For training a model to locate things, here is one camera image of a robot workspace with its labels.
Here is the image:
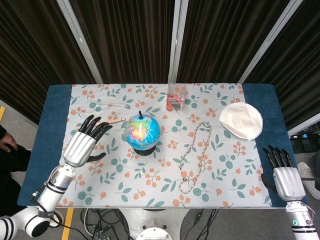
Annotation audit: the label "beaded chain necklace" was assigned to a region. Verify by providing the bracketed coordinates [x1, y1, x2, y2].
[178, 121, 213, 194]

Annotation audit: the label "small blue globe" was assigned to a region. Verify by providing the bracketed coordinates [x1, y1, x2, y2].
[125, 110, 161, 157]

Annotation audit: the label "yellow floor tape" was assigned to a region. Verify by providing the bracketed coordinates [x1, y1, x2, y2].
[61, 207, 75, 240]

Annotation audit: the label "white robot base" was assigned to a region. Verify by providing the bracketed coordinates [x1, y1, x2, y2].
[119, 207, 191, 240]

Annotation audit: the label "blue table mat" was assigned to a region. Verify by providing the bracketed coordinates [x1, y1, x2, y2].
[17, 84, 309, 209]

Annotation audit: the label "dark brown curtain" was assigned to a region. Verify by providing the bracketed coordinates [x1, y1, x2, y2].
[0, 0, 320, 131]

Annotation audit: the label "white shoe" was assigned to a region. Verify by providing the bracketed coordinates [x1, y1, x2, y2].
[296, 161, 320, 201]

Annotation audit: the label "white round cloth pad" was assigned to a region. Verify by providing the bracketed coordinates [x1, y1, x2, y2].
[219, 102, 264, 141]

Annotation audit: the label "black cables on floor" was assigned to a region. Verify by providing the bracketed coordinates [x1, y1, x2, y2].
[49, 208, 221, 240]

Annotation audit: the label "person in dark clothes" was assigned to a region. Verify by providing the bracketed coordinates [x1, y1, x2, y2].
[0, 124, 32, 217]

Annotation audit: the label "clear glass rod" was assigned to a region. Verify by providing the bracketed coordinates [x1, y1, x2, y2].
[86, 98, 131, 109]

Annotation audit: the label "clear box with red items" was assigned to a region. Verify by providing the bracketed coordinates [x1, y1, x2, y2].
[165, 82, 188, 112]

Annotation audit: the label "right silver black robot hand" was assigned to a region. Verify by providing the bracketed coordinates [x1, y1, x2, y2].
[260, 144, 306, 202]

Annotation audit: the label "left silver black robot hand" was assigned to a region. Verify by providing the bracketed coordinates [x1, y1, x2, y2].
[62, 114, 114, 168]

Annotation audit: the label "floral patterned tablecloth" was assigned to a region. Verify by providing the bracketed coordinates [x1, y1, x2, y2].
[53, 83, 273, 208]

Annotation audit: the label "wooden stick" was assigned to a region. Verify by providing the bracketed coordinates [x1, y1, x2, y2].
[75, 118, 127, 131]

